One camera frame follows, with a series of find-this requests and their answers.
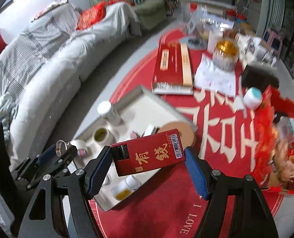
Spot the green armchair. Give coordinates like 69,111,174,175
90,0,167,31

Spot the white teal-lid cream jar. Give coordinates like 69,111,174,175
243,87,262,110

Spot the long red gift box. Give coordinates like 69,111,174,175
151,43,193,95

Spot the shallow cardboard box tray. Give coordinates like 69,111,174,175
74,85,198,212

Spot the black box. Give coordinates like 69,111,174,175
241,65,279,93

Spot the large red fruit carton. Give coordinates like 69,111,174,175
253,85,294,195

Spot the white cylinder cup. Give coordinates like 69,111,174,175
207,31,223,54

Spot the white-lid supplement bottle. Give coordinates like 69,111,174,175
97,101,122,126

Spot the red embroidered cushion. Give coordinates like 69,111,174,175
76,1,107,30

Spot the gold-lid glass jar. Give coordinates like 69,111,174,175
212,38,239,72

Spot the metal hose clamp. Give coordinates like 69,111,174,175
55,140,71,157

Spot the brown cork ring roll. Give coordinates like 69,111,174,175
158,121,196,152

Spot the small white pill bottle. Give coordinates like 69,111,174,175
110,175,141,201

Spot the grey curved sofa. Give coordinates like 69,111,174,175
0,2,140,169

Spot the light blue blanket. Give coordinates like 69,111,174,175
0,93,18,144

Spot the red cigarette-style box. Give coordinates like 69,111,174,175
111,128,185,176

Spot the white paper sheet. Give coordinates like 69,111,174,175
194,53,236,97

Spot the yellow-core tape roll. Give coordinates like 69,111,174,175
93,126,114,146

